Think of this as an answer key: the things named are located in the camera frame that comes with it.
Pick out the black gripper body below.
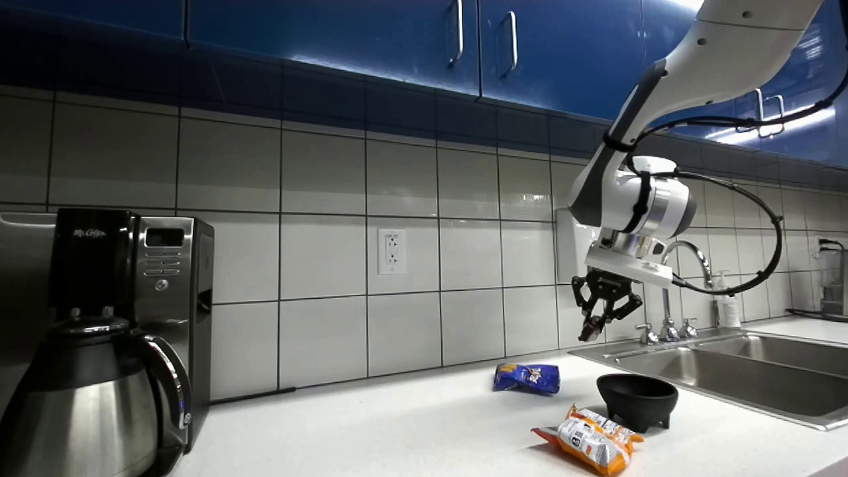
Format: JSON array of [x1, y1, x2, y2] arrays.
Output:
[[572, 267, 644, 308]]

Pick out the blue Doritos chip packet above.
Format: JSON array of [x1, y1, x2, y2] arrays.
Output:
[[491, 360, 561, 398]]

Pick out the black bowl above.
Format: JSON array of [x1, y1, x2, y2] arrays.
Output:
[[594, 371, 682, 434]]

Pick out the orange chip packet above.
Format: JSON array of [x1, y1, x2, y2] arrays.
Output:
[[531, 404, 646, 477]]

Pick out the steel sink faucet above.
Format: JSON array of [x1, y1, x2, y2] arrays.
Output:
[[660, 239, 716, 342]]

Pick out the clear soap pump bottle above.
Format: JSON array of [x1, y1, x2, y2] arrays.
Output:
[[713, 273, 748, 334]]

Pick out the stainless steel sink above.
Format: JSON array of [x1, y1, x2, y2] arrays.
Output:
[[578, 332, 848, 434]]

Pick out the blue upper cabinet door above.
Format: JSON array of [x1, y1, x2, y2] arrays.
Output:
[[183, 0, 484, 99], [765, 50, 848, 171], [476, 0, 672, 123], [0, 0, 189, 43], [656, 88, 774, 148]]

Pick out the dark countertop appliance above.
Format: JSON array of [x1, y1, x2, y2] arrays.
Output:
[[815, 237, 848, 323]]

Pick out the black steel coffee maker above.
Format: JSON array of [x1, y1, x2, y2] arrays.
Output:
[[47, 208, 218, 418]]

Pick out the stainless steel coffee carafe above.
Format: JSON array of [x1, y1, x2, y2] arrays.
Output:
[[0, 316, 195, 477]]

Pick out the grey metal appliance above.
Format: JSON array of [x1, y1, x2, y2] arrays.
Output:
[[0, 210, 59, 414]]

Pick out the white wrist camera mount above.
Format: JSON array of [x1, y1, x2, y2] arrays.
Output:
[[585, 241, 672, 290]]

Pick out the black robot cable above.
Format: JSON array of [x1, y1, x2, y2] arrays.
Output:
[[603, 63, 848, 300]]

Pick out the white wall outlet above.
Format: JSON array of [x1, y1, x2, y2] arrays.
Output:
[[377, 226, 410, 277]]

